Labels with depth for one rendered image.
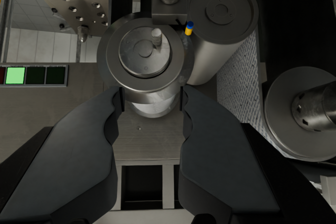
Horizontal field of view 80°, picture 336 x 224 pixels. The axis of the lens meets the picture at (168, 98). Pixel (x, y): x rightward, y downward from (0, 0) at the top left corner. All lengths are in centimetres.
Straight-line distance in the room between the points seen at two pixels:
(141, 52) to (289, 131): 24
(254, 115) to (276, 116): 4
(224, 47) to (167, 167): 41
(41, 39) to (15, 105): 250
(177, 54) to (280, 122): 18
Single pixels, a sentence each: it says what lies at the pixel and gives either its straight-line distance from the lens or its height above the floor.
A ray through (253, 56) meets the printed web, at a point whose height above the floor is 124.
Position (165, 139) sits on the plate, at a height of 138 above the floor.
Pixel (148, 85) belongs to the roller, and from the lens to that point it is 29.
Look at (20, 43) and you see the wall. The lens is 327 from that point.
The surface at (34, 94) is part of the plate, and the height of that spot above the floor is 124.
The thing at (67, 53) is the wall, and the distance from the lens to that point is 307.
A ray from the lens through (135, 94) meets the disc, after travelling 30.
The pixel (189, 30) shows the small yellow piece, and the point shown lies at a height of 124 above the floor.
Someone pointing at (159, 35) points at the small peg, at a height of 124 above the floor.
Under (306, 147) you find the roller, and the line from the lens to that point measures 37.
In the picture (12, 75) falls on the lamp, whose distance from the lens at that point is 78.
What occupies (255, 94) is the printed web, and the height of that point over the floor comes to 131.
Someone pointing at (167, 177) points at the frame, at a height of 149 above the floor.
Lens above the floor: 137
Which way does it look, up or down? 10 degrees down
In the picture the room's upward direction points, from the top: 179 degrees clockwise
